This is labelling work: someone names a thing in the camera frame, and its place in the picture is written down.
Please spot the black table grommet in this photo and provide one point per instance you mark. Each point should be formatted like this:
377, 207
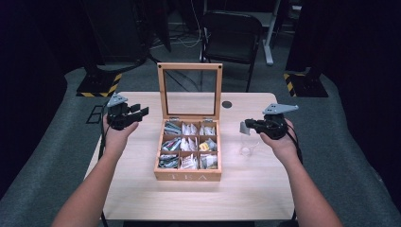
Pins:
226, 104

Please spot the striped black stand base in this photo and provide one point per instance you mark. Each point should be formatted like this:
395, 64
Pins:
99, 85
307, 86

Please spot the person's left hand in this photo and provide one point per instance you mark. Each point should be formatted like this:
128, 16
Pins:
115, 138

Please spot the white desk leg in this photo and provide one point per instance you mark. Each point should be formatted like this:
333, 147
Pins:
269, 41

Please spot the person's right hand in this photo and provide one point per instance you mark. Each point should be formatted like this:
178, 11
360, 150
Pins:
283, 146

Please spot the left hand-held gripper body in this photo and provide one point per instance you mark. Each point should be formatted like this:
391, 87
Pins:
118, 118

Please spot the black equipment cabinet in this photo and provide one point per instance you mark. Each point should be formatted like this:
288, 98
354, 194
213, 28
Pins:
119, 31

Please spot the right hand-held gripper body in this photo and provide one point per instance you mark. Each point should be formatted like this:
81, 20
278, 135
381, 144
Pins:
274, 126

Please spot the dark curtain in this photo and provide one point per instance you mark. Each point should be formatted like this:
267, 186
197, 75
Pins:
25, 94
362, 78

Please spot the assorted tea bags group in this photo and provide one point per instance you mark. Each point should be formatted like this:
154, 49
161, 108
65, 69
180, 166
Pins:
188, 145

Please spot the grey tea bag packet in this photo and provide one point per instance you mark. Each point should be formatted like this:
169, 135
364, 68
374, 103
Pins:
243, 128

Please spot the black folding chair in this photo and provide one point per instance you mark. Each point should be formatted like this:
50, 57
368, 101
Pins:
231, 41

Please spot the clear plastic cup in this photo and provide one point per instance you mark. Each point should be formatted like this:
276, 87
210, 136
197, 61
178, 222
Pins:
249, 146

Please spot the wooden tea box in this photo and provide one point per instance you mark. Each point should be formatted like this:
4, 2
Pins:
189, 176

